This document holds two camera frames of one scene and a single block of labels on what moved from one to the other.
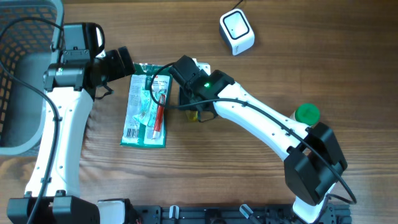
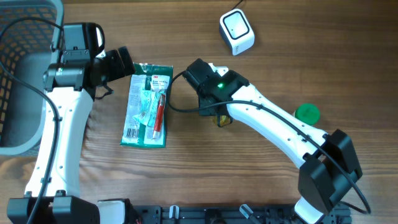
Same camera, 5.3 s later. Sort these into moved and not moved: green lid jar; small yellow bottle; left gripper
Moved: small yellow bottle
Not moved: left gripper; green lid jar
